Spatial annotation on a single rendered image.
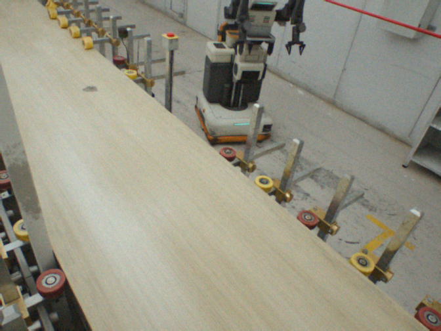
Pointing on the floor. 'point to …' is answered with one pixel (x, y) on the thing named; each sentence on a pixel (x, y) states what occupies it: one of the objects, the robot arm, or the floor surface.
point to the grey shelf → (430, 129)
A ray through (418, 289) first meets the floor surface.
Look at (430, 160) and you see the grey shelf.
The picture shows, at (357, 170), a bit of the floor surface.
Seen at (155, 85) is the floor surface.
